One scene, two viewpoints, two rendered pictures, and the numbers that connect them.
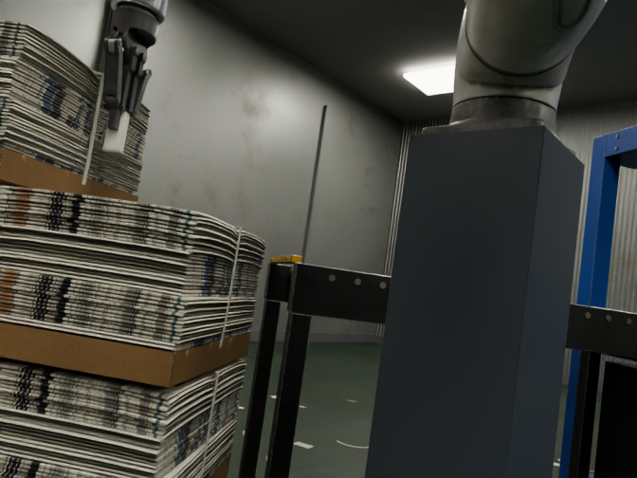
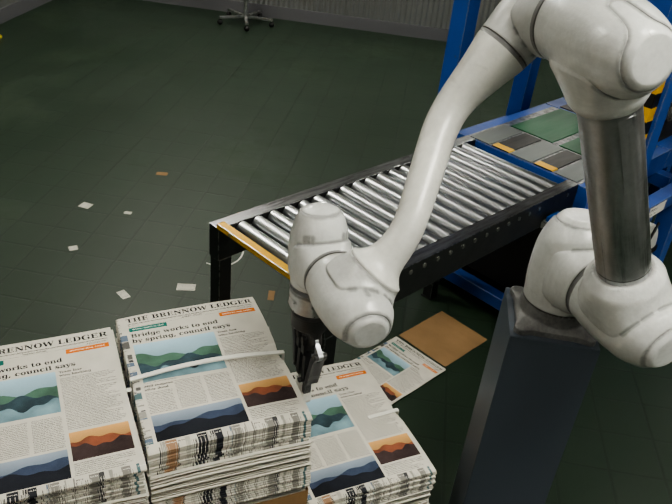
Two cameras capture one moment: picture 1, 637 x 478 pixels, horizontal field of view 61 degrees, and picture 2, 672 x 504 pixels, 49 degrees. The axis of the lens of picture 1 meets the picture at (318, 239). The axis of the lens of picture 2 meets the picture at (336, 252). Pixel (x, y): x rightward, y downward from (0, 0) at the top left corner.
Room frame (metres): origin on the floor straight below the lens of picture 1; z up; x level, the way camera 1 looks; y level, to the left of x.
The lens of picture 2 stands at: (-0.03, 0.98, 1.98)
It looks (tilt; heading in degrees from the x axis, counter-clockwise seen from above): 32 degrees down; 325
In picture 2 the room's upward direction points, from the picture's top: 6 degrees clockwise
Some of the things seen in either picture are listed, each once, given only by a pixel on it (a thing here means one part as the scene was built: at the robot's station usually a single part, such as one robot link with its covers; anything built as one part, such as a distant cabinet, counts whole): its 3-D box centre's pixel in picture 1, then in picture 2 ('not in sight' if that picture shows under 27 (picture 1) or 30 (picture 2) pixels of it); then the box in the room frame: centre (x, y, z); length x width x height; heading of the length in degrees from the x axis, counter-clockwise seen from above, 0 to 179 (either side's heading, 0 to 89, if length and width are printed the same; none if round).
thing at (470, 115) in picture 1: (504, 136); (552, 302); (0.83, -0.27, 1.03); 0.22 x 0.18 x 0.06; 140
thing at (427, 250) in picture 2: (536, 321); (466, 246); (1.46, -0.61, 0.74); 1.34 x 0.05 x 0.12; 102
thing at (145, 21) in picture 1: (132, 42); (309, 326); (0.90, 0.36, 1.12); 0.08 x 0.07 x 0.09; 172
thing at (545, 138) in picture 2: not in sight; (562, 150); (1.91, -1.55, 0.75); 0.70 x 0.65 x 0.10; 102
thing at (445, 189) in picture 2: not in sight; (447, 192); (1.75, -0.75, 0.77); 0.47 x 0.05 x 0.05; 12
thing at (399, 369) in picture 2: not in sight; (390, 370); (1.71, -0.59, 0.00); 0.37 x 0.28 x 0.01; 102
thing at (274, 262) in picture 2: (282, 260); (263, 255); (1.58, 0.09, 0.81); 0.43 x 0.03 x 0.02; 12
